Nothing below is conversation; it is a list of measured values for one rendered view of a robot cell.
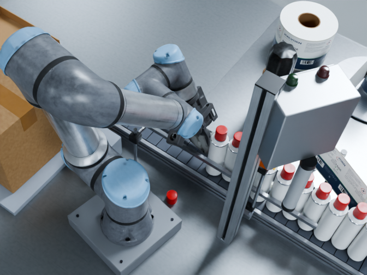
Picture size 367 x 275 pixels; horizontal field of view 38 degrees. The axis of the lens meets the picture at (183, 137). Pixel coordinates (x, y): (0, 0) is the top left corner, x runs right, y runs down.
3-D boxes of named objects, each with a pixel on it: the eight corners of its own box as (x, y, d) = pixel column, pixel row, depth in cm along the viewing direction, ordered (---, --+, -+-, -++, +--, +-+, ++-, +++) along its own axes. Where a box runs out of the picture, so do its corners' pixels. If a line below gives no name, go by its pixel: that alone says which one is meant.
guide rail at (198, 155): (317, 226, 145) (318, 224, 144) (315, 229, 144) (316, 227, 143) (27, 52, 176) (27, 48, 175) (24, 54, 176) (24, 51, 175)
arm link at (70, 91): (94, 87, 91) (214, 110, 134) (55, 54, 95) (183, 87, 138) (63, 142, 94) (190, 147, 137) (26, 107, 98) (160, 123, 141)
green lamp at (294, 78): (300, 86, 103) (302, 78, 102) (288, 89, 103) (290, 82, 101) (294, 77, 105) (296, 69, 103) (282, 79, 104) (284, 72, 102)
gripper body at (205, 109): (219, 118, 155) (206, 85, 148) (203, 137, 151) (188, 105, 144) (200, 115, 160) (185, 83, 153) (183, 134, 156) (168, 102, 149)
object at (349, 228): (351, 240, 151) (377, 205, 134) (344, 253, 148) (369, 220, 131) (335, 229, 152) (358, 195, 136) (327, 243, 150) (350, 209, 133)
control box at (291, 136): (334, 151, 118) (362, 96, 103) (266, 171, 114) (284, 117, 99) (312, 117, 124) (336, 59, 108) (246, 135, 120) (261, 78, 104)
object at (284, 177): (285, 203, 156) (302, 166, 140) (277, 216, 154) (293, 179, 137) (270, 194, 158) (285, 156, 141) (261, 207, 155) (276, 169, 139)
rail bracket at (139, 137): (151, 150, 170) (151, 119, 157) (136, 165, 167) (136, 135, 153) (142, 145, 171) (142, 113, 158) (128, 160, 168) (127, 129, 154)
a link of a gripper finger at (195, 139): (216, 144, 162) (206, 120, 157) (206, 156, 159) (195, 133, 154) (208, 142, 164) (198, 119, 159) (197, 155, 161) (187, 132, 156)
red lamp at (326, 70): (331, 78, 105) (334, 70, 103) (319, 81, 105) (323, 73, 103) (324, 69, 107) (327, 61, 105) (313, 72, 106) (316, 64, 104)
